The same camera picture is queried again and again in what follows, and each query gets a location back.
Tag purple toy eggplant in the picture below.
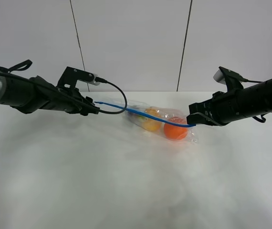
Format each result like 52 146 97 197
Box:
125 111 146 125

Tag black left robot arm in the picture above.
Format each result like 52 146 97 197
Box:
0 60 100 116

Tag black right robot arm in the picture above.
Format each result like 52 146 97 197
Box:
187 67 272 126

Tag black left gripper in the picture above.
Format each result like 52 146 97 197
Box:
47 88 100 116

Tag yellow toy pear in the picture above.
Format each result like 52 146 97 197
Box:
141 108 162 132

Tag clear zip bag blue strip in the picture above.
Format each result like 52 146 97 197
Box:
94 98 199 145

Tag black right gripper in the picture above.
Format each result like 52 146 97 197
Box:
187 90 240 126

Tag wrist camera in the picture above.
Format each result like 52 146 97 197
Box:
57 67 100 88
213 66 244 92

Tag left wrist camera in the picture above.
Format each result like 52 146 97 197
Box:
57 67 100 88

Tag orange toy fruit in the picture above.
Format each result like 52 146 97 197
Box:
163 117 188 140

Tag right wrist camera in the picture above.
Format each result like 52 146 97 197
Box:
213 66 244 92

